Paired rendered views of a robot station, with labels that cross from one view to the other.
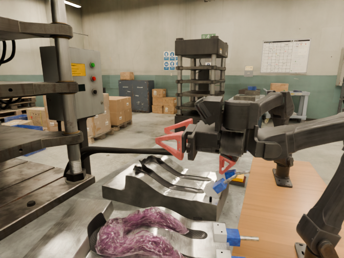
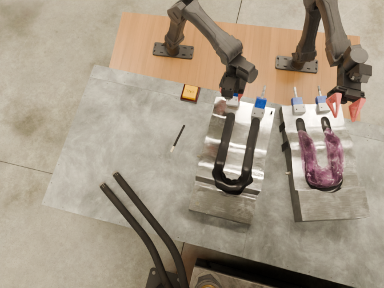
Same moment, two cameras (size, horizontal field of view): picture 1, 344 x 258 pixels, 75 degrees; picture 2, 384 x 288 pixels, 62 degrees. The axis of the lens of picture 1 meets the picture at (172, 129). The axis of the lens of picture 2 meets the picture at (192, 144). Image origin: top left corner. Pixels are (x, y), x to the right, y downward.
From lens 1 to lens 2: 1.42 m
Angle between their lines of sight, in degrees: 78
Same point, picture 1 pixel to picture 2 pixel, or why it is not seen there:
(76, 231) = (341, 198)
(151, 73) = not seen: outside the picture
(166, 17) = not seen: outside the picture
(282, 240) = (272, 74)
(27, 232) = (314, 264)
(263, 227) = (260, 83)
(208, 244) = (308, 117)
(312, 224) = (310, 53)
